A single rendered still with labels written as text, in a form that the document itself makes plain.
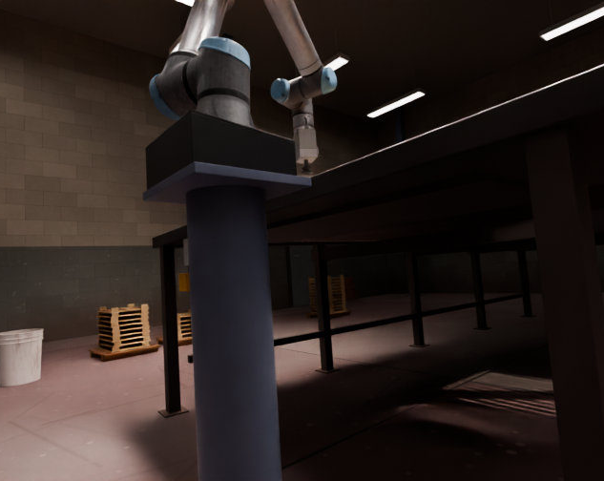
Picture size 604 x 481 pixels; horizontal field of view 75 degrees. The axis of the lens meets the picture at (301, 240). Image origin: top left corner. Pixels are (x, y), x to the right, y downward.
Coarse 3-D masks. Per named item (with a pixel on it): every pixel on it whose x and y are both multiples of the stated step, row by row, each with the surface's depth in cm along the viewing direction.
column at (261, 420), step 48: (144, 192) 87; (192, 192) 80; (240, 192) 79; (288, 192) 89; (192, 240) 79; (240, 240) 78; (192, 288) 80; (240, 288) 77; (192, 336) 80; (240, 336) 76; (240, 384) 75; (240, 432) 74; (240, 480) 73
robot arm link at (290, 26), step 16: (272, 0) 109; (288, 0) 110; (272, 16) 114; (288, 16) 112; (288, 32) 115; (304, 32) 117; (288, 48) 119; (304, 48) 118; (304, 64) 121; (320, 64) 123; (304, 80) 126; (320, 80) 125; (336, 80) 128; (304, 96) 130
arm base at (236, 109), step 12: (204, 96) 83; (216, 96) 82; (228, 96) 83; (240, 96) 84; (204, 108) 82; (216, 108) 81; (228, 108) 82; (240, 108) 84; (240, 120) 82; (252, 120) 87
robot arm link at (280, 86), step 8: (280, 80) 131; (296, 80) 130; (272, 88) 132; (280, 88) 130; (288, 88) 130; (296, 88) 129; (272, 96) 132; (280, 96) 130; (288, 96) 132; (296, 96) 131; (288, 104) 135; (296, 104) 137
